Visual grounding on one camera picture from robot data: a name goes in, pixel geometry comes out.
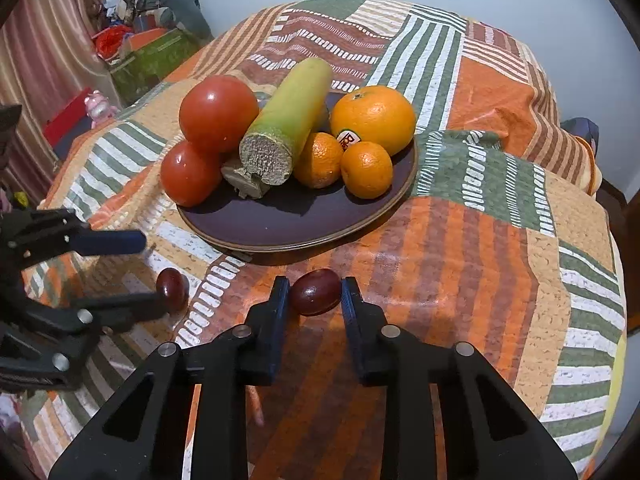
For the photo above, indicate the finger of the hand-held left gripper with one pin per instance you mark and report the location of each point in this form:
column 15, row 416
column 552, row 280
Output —
column 130, row 307
column 112, row 242

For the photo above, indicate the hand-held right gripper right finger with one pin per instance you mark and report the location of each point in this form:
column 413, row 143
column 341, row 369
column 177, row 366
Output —
column 354, row 325

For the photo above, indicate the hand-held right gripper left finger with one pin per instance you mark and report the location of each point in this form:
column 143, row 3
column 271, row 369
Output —
column 277, row 325

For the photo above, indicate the dark red grape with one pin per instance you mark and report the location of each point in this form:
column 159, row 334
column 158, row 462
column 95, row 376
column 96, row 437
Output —
column 171, row 285
column 315, row 291

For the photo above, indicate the red tomato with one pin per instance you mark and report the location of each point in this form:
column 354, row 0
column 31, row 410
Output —
column 189, row 175
column 217, row 112

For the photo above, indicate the purple plate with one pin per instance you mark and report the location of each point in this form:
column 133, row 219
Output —
column 300, row 215

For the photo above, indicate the small mandarin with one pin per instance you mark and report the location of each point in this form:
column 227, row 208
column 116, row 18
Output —
column 367, row 170
column 320, row 160

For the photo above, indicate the large orange with sticker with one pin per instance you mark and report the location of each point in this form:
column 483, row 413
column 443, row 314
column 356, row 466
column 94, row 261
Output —
column 372, row 112

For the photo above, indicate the red box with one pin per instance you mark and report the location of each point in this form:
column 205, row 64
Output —
column 67, row 120

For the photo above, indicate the pink rabbit toy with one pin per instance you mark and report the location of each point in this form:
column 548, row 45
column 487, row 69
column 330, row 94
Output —
column 100, row 107

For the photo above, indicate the striped patchwork quilt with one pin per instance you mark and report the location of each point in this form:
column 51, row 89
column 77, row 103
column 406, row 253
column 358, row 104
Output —
column 475, row 260

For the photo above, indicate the green patterned storage box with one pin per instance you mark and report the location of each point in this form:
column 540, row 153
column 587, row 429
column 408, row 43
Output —
column 155, row 67

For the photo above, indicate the striped brown curtain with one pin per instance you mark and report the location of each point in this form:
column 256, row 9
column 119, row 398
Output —
column 45, row 60

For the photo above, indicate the red plastic bag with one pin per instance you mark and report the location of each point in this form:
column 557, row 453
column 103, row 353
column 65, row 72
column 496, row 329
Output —
column 110, row 42

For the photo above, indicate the orange box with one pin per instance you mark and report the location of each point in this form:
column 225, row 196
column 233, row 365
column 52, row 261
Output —
column 150, row 37

